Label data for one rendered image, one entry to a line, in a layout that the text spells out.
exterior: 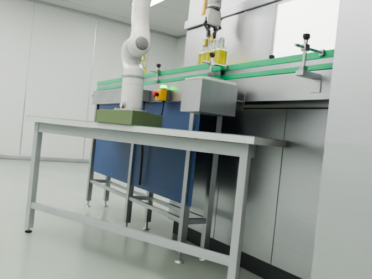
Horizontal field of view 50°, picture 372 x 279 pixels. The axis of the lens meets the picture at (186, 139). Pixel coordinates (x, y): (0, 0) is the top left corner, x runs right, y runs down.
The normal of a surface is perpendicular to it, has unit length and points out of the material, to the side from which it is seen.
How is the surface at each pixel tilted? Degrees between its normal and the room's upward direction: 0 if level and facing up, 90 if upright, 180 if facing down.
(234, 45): 90
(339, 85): 90
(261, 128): 90
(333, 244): 90
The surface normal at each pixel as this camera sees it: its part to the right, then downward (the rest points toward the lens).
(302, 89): -0.83, -0.08
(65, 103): 0.54, 0.06
